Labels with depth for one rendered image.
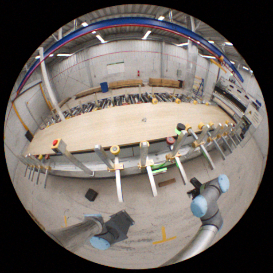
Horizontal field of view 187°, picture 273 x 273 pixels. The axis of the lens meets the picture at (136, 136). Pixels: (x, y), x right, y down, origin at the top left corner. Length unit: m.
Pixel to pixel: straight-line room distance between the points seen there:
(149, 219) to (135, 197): 0.47
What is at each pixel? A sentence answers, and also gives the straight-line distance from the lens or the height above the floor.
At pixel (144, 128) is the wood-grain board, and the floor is 0.90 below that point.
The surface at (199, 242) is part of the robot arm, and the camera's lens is 0.36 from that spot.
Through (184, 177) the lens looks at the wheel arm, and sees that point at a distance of 0.69.
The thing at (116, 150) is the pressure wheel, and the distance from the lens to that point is 0.67.
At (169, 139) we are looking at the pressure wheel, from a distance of 0.76.
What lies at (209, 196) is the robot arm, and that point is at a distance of 0.38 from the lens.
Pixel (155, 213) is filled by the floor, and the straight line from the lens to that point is 1.51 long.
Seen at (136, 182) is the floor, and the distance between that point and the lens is 1.47.
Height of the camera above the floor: 1.45
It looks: 48 degrees down
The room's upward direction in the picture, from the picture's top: 3 degrees counter-clockwise
